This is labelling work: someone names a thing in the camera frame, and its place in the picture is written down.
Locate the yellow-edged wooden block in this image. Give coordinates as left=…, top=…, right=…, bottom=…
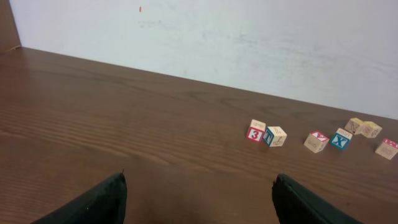
left=361, top=121, right=382, bottom=138

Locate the wooden block teal side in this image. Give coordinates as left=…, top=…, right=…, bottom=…
left=263, top=126, right=287, bottom=147

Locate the wooden block red A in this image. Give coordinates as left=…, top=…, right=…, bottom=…
left=303, top=131, right=330, bottom=153

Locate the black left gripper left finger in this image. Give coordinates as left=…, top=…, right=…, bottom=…
left=34, top=172, right=127, bottom=224

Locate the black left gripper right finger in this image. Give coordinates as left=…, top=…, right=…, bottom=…
left=272, top=174, right=360, bottom=224

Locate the wooden block red M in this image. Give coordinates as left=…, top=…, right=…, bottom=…
left=375, top=138, right=398, bottom=160

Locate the wooden block red 3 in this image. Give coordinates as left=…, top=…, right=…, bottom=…
left=246, top=119, right=266, bottom=142

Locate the wooden block blue X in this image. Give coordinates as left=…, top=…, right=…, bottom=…
left=330, top=128, right=353, bottom=150

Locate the plain wooden block left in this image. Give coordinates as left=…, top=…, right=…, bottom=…
left=345, top=118, right=365, bottom=135

